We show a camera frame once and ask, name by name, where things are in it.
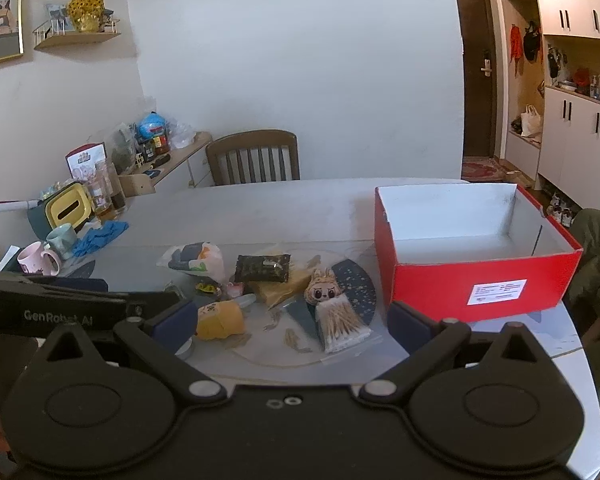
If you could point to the plush bunny keychain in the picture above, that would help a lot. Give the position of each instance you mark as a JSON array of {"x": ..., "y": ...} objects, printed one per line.
[{"x": 322, "y": 286}]

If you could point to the wooden side table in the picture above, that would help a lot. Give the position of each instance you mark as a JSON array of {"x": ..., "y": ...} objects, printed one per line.
[{"x": 186, "y": 168}]

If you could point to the yellow small pouch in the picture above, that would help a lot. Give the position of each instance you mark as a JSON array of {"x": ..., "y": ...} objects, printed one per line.
[{"x": 220, "y": 320}]

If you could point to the green mug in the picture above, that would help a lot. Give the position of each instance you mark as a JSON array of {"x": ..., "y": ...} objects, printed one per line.
[{"x": 62, "y": 240}]

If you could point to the brown wooden chair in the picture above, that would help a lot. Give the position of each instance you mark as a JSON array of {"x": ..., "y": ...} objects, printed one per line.
[{"x": 256, "y": 156}]

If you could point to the red cardboard box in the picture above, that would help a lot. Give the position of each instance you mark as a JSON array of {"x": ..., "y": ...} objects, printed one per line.
[{"x": 471, "y": 251}]

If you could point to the yellow teal tissue box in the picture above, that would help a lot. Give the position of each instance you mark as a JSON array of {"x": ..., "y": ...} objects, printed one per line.
[{"x": 71, "y": 204}]

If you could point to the dark snack packet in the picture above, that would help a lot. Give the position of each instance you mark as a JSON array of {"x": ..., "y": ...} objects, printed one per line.
[{"x": 262, "y": 268}]

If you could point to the blue cloth gloves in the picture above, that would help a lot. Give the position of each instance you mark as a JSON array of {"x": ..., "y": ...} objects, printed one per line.
[{"x": 96, "y": 239}]

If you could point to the cotton swabs bag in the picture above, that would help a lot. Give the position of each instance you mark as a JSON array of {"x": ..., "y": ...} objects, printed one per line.
[{"x": 339, "y": 325}]

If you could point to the white cabinet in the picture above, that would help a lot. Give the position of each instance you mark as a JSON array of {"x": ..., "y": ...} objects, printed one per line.
[{"x": 559, "y": 78}]

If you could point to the brown entrance door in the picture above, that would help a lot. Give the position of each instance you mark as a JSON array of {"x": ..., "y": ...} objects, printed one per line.
[{"x": 476, "y": 28}]

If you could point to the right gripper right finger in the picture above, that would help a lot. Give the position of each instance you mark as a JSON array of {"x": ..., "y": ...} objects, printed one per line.
[{"x": 431, "y": 346}]

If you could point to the glass cup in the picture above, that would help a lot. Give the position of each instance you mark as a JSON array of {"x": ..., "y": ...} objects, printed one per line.
[{"x": 98, "y": 185}]

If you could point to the wooden wall shelf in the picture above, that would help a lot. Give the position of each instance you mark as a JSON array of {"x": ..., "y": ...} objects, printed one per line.
[{"x": 53, "y": 33}]

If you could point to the white tote bag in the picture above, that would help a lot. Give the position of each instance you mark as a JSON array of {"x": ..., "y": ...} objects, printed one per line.
[{"x": 531, "y": 122}]

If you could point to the yellow flower ornament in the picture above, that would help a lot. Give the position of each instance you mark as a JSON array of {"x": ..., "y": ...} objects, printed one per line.
[{"x": 86, "y": 15}]

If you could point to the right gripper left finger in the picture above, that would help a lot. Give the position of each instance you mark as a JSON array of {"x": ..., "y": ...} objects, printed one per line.
[{"x": 151, "y": 345}]

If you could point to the patterned tissue paper pack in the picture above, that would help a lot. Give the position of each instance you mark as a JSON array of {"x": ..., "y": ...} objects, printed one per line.
[{"x": 203, "y": 260}]

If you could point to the tan cracker pack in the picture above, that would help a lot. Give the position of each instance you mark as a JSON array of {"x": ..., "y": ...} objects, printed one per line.
[{"x": 273, "y": 293}]

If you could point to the pink mug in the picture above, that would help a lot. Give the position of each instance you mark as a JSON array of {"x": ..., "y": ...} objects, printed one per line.
[{"x": 38, "y": 259}]

